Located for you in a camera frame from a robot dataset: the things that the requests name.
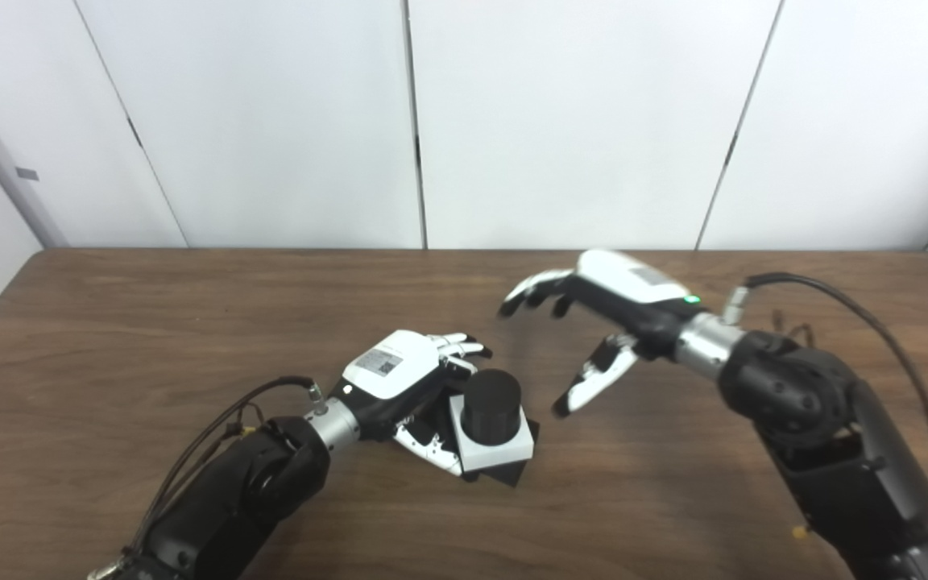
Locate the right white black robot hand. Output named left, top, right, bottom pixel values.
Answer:
left=498, top=248, right=711, bottom=420

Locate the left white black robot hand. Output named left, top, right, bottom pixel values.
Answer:
left=327, top=329, right=494, bottom=480

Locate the black peg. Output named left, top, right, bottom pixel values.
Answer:
left=440, top=369, right=541, bottom=489

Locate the white square piece with hole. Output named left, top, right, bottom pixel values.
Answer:
left=448, top=391, right=535, bottom=474

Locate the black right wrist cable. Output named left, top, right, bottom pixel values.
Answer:
left=722, top=272, right=928, bottom=526

